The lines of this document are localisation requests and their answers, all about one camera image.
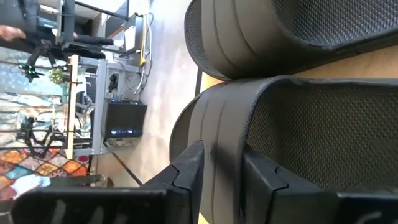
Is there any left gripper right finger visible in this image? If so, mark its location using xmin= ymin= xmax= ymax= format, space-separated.
xmin=241 ymin=144 xmax=339 ymax=224

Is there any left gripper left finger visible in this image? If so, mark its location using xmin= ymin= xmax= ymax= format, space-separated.
xmin=141 ymin=139 xmax=205 ymax=224

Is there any black rubber slide sandal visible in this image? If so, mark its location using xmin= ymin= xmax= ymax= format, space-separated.
xmin=169 ymin=75 xmax=398 ymax=224
xmin=183 ymin=0 xmax=398 ymax=82

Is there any black computer case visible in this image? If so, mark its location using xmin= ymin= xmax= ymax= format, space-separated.
xmin=101 ymin=98 xmax=149 ymax=139

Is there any colourful patchwork rug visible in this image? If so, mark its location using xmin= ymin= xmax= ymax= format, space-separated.
xmin=0 ymin=147 xmax=96 ymax=202

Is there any small yellow-green plant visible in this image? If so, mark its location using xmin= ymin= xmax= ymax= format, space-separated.
xmin=49 ymin=67 xmax=67 ymax=85

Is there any person's hand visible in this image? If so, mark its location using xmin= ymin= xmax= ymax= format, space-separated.
xmin=0 ymin=24 xmax=27 ymax=43

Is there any person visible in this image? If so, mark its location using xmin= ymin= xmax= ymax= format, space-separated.
xmin=0 ymin=0 xmax=41 ymax=47

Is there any black metal table frame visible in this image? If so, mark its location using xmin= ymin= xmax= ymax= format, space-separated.
xmin=194 ymin=65 xmax=203 ymax=98

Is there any light wooden post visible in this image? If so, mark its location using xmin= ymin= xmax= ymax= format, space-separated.
xmin=66 ymin=54 xmax=79 ymax=160

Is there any grey metal workbench frame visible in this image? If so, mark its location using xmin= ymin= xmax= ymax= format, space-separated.
xmin=67 ymin=54 xmax=144 ymax=158

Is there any yellow cable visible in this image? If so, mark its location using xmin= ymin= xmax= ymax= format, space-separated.
xmin=140 ymin=14 xmax=147 ymax=67

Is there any white cable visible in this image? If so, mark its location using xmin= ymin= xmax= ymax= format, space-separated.
xmin=146 ymin=12 xmax=155 ymax=78

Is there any black desk frame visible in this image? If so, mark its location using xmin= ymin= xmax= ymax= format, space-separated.
xmin=57 ymin=0 xmax=131 ymax=60

